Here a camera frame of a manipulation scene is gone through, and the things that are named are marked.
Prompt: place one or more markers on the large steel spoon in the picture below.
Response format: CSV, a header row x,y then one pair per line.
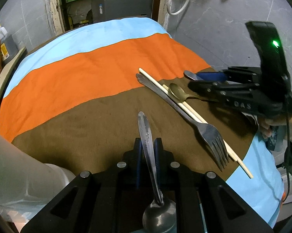
x,y
147,138

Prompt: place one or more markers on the dark patterned cloth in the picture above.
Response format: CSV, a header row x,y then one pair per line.
x,y
273,142

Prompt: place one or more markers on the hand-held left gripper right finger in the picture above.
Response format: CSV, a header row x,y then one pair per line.
x,y
157,160

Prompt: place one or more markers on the steel fork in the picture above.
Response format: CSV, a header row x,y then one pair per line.
x,y
209,131

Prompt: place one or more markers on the white plastic utensil holder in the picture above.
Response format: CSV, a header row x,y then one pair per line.
x,y
19,170

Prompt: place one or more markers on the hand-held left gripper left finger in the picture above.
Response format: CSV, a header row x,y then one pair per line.
x,y
136,165

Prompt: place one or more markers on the grey container yellow label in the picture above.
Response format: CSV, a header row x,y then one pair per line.
x,y
9,47

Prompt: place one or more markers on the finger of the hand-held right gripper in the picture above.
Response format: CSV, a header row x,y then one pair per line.
x,y
212,76
204,87

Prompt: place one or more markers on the clear oil jug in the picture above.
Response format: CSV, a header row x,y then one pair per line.
x,y
1,31

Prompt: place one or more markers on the worn door frame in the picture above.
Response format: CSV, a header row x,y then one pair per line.
x,y
56,9

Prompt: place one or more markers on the grey cabinet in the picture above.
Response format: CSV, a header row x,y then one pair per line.
x,y
121,7

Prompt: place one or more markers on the brass spoon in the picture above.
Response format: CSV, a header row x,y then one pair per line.
x,y
177,92

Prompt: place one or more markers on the striped blue orange brown blanket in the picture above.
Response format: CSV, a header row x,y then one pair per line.
x,y
87,77

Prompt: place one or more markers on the person's right hand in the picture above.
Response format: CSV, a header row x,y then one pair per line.
x,y
266,123

